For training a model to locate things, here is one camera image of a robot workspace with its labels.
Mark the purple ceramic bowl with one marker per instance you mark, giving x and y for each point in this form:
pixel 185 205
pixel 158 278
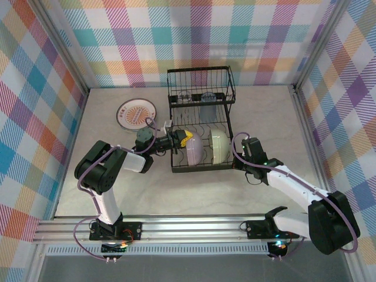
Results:
pixel 195 152

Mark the pale green ceramic bowl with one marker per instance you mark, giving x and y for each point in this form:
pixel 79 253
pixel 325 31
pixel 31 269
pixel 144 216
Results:
pixel 218 145

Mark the white plate orange sun print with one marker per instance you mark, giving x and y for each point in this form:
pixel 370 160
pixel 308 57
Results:
pixel 135 114

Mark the blue translucent tumbler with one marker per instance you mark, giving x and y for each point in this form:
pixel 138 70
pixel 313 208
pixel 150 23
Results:
pixel 207 113

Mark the clear drinking glass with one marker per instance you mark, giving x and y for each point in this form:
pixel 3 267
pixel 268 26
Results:
pixel 184 97

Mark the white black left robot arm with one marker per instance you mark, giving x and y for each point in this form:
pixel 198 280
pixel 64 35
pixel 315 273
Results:
pixel 102 164

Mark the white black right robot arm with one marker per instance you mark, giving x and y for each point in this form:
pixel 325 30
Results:
pixel 293 183

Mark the black round controller box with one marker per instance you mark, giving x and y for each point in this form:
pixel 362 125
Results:
pixel 279 249

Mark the green circuit board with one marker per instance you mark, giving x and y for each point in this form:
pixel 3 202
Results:
pixel 114 249

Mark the aluminium table edge rail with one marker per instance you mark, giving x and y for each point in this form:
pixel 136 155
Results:
pixel 305 126

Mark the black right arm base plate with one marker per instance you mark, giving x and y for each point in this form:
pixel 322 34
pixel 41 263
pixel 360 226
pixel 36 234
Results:
pixel 254 229

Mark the aluminium mounting rail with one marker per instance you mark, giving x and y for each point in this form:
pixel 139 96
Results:
pixel 191 226

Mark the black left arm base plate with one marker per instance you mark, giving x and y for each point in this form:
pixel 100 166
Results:
pixel 135 226

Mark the aluminium frame post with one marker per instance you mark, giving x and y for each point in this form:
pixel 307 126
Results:
pixel 62 44
pixel 318 44

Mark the aluminium frame leg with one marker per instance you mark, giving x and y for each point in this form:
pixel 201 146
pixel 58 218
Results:
pixel 36 264
pixel 352 264

